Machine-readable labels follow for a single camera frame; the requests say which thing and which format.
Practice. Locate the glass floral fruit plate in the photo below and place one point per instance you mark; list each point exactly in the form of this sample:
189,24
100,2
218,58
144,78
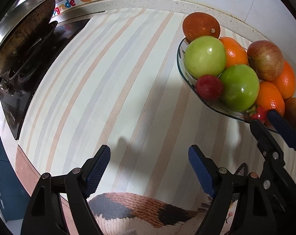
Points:
216,106

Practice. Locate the black gas stove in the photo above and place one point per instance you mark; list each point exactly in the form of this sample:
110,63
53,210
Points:
19,84

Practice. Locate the striped cat tablecloth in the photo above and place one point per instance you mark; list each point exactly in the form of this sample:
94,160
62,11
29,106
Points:
117,83

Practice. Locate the green tomato right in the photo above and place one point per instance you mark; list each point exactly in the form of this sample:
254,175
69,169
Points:
241,87

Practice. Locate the bright orange mandarin front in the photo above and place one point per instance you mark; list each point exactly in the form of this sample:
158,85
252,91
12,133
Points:
270,98

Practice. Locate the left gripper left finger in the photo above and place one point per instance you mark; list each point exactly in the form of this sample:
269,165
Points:
80,183

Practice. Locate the green tomato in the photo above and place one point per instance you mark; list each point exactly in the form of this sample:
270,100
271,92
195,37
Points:
241,87
205,55

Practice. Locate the red cherry tomato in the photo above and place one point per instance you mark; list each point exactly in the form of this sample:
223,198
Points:
257,112
209,87

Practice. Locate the steel wok pan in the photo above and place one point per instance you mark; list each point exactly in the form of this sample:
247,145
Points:
17,28

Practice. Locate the dark brown-orange round orange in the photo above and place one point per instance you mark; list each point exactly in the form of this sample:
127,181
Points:
199,24

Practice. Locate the bright orange mandarin back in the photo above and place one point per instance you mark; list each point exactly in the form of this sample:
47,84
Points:
286,81

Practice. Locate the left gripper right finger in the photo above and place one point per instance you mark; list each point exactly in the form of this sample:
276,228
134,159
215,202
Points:
221,185

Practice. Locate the green tomato left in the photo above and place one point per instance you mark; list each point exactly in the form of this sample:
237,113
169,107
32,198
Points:
205,55

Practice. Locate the bright orange mandarin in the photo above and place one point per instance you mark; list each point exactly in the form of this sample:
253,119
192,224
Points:
286,81
270,98

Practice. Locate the large dark red apple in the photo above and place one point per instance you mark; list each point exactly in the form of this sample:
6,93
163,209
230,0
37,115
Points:
266,59

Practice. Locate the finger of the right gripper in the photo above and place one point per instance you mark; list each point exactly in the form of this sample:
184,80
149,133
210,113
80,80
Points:
287,132
278,184

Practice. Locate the small orange mandarin middle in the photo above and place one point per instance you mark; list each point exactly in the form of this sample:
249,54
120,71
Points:
235,53

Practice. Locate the small red-yellow apple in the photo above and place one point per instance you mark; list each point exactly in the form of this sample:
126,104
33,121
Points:
290,111

